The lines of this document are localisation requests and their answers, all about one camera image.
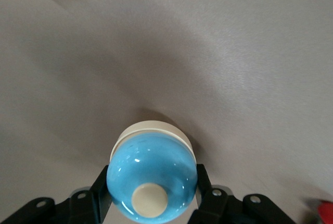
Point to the blue dome call bell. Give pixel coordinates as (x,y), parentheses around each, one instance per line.
(151,164)

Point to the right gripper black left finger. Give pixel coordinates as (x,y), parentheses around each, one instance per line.
(88,208)

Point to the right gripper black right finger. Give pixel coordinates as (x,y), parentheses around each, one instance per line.
(216,208)

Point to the red emergency stop button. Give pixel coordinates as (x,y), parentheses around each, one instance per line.
(327,212)

